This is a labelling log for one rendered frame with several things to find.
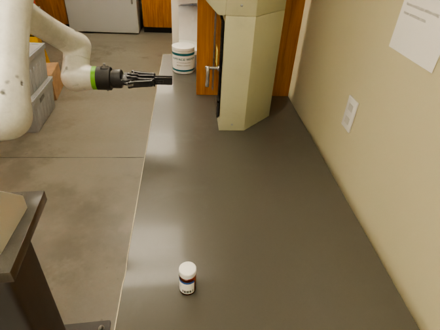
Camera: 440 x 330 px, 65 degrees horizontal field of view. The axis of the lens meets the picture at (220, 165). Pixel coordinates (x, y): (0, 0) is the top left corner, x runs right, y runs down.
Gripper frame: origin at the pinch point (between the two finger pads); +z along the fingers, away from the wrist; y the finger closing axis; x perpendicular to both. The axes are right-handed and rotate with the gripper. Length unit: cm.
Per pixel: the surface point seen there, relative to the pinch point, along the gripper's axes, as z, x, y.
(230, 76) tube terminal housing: 26.4, -4.5, -5.4
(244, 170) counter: 31, 19, -35
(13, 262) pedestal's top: -35, 18, -75
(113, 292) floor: -30, 114, -23
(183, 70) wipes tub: 8, 20, 59
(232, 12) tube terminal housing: 25.5, -28.1, -4.7
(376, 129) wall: 66, -8, -49
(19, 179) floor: -117, 118, 77
